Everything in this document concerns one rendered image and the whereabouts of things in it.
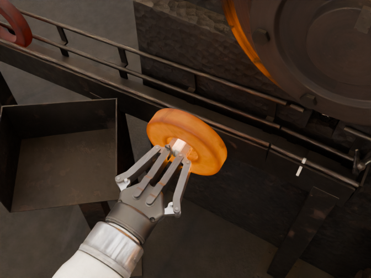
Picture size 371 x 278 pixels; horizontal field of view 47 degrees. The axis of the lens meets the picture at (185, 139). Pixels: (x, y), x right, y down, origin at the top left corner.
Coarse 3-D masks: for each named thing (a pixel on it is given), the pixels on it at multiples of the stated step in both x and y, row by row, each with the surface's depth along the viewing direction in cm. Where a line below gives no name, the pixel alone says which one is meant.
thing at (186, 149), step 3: (186, 144) 76; (183, 147) 75; (186, 147) 75; (189, 147) 75; (183, 150) 75; (186, 150) 75; (189, 150) 76; (183, 153) 75; (186, 153) 75; (186, 156) 75; (183, 159) 74; (186, 159) 74; (183, 162) 74
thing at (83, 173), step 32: (0, 128) 94; (32, 128) 104; (64, 128) 106; (96, 128) 107; (0, 160) 93; (32, 160) 104; (64, 160) 103; (96, 160) 102; (0, 192) 92; (32, 192) 99; (64, 192) 98; (96, 192) 98
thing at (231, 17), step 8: (224, 0) 68; (232, 0) 67; (224, 8) 69; (232, 8) 68; (232, 16) 70; (232, 24) 71; (232, 32) 72; (240, 32) 71; (240, 40) 73; (248, 48) 73; (248, 56) 75; (256, 56) 74; (256, 64) 75; (264, 72) 76; (272, 80) 76
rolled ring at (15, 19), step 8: (0, 0) 111; (0, 8) 111; (8, 8) 112; (16, 8) 113; (8, 16) 112; (16, 16) 113; (16, 24) 113; (24, 24) 115; (0, 32) 125; (8, 32) 125; (16, 32) 116; (24, 32) 116; (8, 40) 124; (16, 40) 120; (24, 40) 118
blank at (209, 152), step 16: (160, 112) 76; (176, 112) 73; (160, 128) 75; (176, 128) 72; (192, 128) 71; (208, 128) 72; (160, 144) 81; (192, 144) 74; (208, 144) 72; (224, 144) 74; (192, 160) 80; (208, 160) 75; (224, 160) 77
